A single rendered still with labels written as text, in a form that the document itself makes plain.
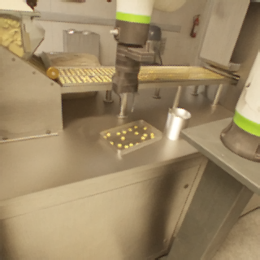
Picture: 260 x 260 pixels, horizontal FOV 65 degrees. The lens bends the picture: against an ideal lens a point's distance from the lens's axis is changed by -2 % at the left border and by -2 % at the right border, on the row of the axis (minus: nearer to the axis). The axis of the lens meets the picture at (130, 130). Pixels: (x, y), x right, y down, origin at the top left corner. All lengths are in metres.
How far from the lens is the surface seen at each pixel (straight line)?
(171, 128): 0.74
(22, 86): 0.67
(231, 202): 0.64
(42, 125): 0.73
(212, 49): 1.17
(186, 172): 0.78
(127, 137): 0.72
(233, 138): 0.57
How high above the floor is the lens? 1.19
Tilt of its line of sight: 31 degrees down
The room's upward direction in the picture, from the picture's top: 8 degrees clockwise
